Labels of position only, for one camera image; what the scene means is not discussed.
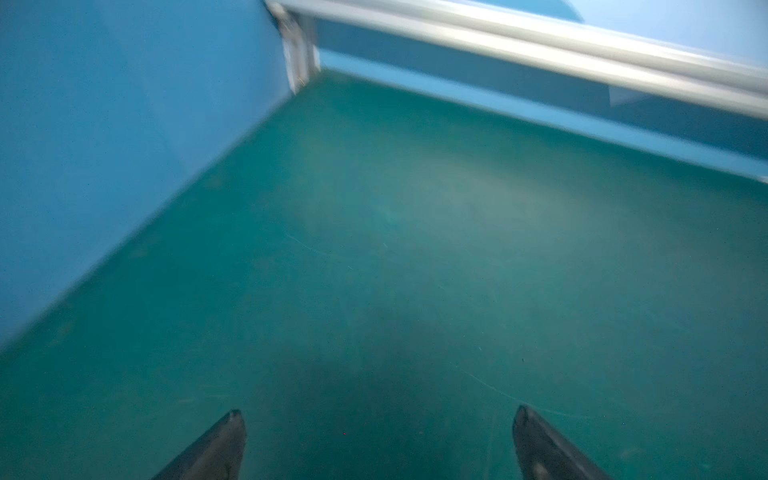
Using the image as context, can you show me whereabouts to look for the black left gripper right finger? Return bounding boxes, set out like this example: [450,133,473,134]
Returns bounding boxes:
[512,404,611,480]

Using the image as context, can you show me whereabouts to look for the left aluminium frame post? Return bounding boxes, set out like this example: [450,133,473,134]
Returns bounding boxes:
[265,1,321,94]

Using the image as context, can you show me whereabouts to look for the aluminium frame crossbar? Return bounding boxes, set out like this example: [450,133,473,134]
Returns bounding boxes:
[266,1,767,119]

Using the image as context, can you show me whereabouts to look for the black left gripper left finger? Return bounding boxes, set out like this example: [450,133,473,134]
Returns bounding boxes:
[152,409,247,480]

